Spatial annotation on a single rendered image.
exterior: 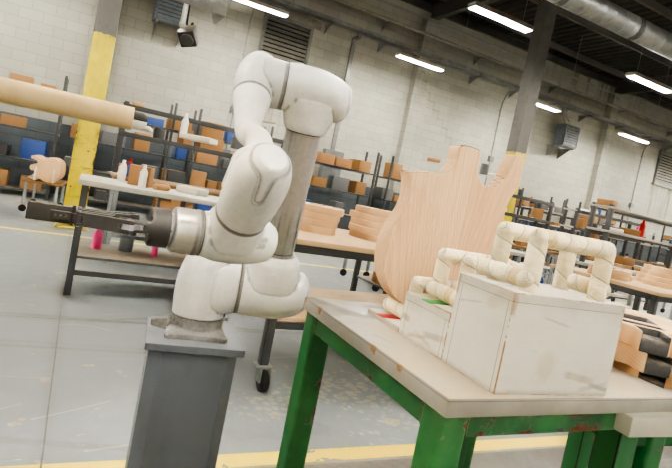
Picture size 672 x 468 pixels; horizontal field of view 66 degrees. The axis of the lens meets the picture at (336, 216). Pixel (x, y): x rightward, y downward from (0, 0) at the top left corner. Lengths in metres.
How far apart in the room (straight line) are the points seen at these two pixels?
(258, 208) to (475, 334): 0.44
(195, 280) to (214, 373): 0.27
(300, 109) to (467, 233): 0.55
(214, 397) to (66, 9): 10.87
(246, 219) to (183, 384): 0.76
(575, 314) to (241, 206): 0.61
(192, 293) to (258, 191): 0.72
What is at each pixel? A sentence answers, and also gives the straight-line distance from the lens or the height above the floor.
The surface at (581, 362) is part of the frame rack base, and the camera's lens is 1.06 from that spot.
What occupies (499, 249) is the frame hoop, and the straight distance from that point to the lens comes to 0.99.
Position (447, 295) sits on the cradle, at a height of 1.04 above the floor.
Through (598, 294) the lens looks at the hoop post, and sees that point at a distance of 1.07.
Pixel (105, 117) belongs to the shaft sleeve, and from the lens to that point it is 0.79.
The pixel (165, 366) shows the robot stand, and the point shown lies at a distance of 1.58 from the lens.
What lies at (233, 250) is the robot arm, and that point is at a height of 1.05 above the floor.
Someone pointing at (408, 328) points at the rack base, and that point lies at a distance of 1.13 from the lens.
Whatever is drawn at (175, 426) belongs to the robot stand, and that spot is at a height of 0.46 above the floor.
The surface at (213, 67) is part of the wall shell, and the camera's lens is 12.20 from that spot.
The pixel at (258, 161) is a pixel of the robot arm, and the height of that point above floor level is 1.23.
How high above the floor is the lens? 1.21
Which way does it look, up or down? 3 degrees down
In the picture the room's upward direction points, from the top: 11 degrees clockwise
